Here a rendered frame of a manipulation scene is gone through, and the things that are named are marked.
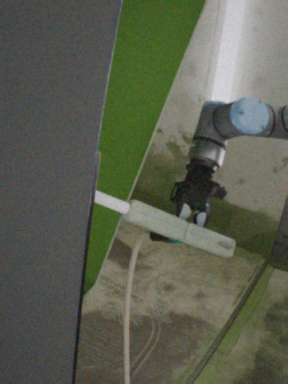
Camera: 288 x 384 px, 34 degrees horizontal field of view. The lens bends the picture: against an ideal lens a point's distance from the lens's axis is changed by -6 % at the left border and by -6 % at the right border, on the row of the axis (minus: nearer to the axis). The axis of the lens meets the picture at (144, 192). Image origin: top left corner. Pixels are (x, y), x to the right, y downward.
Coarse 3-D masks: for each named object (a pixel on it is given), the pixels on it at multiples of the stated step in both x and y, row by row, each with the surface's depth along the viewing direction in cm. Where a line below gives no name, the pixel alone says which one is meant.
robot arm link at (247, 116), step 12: (216, 108) 123; (228, 108) 117; (240, 108) 113; (252, 108) 114; (264, 108) 115; (216, 120) 121; (228, 120) 117; (240, 120) 113; (252, 120) 114; (264, 120) 115; (228, 132) 120; (240, 132) 117; (252, 132) 115; (264, 132) 119
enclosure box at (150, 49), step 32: (128, 0) 133; (160, 0) 130; (192, 0) 126; (128, 32) 136; (160, 32) 133; (192, 32) 129; (128, 64) 139; (160, 64) 135; (128, 96) 141; (160, 96) 138; (128, 128) 144; (128, 160) 147; (128, 192) 150; (96, 224) 157; (96, 256) 160
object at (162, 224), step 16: (96, 192) 106; (112, 208) 108; (128, 208) 109; (144, 208) 110; (144, 224) 110; (160, 224) 112; (176, 224) 114; (192, 224) 116; (160, 240) 129; (192, 240) 116; (208, 240) 118; (224, 240) 120; (224, 256) 121
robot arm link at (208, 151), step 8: (192, 144) 125; (200, 144) 124; (208, 144) 123; (192, 152) 125; (200, 152) 123; (208, 152) 123; (216, 152) 124; (224, 152) 127; (208, 160) 124; (216, 160) 124
